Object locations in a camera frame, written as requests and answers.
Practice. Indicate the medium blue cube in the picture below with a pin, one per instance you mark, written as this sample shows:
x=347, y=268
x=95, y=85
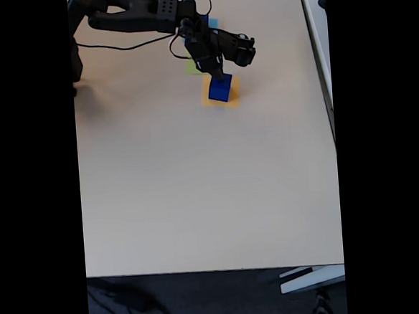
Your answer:
x=205, y=19

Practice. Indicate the orange paper square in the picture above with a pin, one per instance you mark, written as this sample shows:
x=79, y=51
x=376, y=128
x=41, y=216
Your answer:
x=236, y=90

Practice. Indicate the blue paper square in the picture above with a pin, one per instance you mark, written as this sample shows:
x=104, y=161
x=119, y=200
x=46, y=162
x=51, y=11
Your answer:
x=214, y=23

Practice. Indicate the green paper square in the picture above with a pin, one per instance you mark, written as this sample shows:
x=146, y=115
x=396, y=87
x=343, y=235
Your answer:
x=189, y=68

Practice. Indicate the large blue cube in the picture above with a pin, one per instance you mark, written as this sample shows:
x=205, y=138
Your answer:
x=219, y=93

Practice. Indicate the white neighbouring table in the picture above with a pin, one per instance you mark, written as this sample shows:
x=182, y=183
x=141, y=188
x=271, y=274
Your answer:
x=317, y=31

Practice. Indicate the white table foot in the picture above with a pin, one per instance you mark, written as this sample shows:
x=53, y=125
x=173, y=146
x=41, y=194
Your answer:
x=311, y=279

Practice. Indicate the black camera box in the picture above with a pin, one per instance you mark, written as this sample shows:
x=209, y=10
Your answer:
x=239, y=49

